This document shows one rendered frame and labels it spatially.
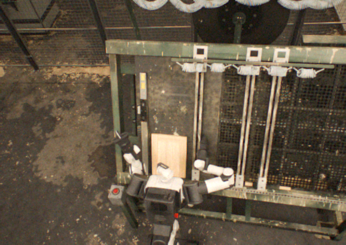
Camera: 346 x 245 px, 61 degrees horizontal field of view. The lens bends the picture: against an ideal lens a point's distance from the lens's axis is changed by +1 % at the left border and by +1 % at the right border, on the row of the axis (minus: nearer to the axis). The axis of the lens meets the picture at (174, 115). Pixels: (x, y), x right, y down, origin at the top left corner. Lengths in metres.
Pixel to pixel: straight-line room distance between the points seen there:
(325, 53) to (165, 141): 1.39
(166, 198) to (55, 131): 2.82
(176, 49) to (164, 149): 0.90
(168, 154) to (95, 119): 2.07
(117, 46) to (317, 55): 1.44
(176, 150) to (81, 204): 1.67
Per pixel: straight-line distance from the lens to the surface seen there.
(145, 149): 2.63
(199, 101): 2.36
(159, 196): 2.10
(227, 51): 2.19
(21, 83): 5.62
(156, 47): 2.26
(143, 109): 2.47
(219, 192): 2.72
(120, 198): 2.69
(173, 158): 2.64
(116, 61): 2.44
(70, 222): 3.82
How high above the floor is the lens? 3.32
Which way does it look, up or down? 51 degrees down
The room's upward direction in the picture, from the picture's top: 8 degrees counter-clockwise
